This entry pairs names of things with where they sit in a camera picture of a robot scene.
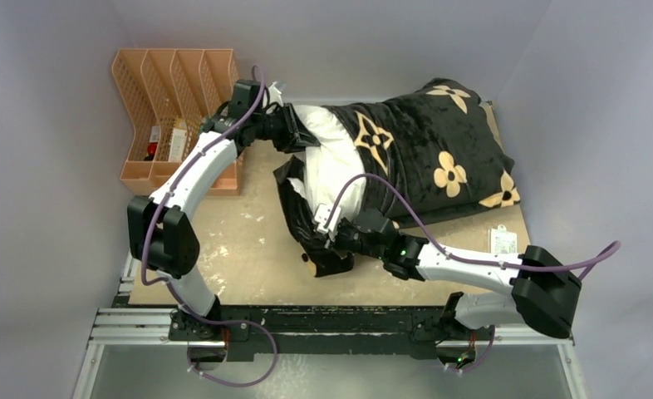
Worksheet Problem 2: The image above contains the aluminium frame rail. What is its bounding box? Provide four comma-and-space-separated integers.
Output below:
89, 308, 575, 347

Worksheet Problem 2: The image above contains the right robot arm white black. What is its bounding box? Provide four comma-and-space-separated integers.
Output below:
317, 210, 582, 339

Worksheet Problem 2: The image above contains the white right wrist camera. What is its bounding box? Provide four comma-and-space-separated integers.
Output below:
313, 204, 341, 240

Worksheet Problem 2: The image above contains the orange plastic file organizer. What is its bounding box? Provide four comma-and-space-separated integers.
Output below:
111, 48, 239, 195

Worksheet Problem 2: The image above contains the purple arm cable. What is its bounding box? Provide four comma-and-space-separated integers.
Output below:
140, 65, 267, 326
326, 173, 622, 282

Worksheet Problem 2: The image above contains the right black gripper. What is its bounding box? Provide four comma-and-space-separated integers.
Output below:
313, 223, 386, 262

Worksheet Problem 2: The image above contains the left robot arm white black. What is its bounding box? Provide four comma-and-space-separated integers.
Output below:
127, 78, 317, 340

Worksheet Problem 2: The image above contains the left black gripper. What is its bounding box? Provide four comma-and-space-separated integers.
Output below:
250, 101, 319, 152

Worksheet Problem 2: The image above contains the black pillowcase with beige flowers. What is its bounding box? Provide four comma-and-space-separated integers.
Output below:
274, 78, 520, 278

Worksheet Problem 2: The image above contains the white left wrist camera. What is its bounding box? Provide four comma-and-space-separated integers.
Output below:
263, 81, 287, 108

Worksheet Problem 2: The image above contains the white card box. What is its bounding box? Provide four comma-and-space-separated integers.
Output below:
168, 128, 187, 162

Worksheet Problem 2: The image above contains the white paper label sheet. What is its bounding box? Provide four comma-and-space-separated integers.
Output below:
489, 224, 518, 254

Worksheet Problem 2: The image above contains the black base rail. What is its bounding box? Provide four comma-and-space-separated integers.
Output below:
170, 304, 493, 362

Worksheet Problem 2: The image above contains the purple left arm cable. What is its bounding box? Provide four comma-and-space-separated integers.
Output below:
140, 65, 267, 326

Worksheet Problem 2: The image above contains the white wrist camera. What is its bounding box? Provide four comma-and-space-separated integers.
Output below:
263, 81, 287, 108
313, 204, 341, 240

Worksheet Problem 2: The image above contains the red round object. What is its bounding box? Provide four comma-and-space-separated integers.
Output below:
146, 142, 158, 159

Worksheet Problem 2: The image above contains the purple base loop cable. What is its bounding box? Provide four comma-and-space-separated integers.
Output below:
186, 319, 280, 390

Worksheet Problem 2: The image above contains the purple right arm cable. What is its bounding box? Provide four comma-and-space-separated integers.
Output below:
326, 173, 622, 282

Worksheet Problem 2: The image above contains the white pillow insert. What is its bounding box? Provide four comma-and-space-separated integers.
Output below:
294, 105, 365, 211

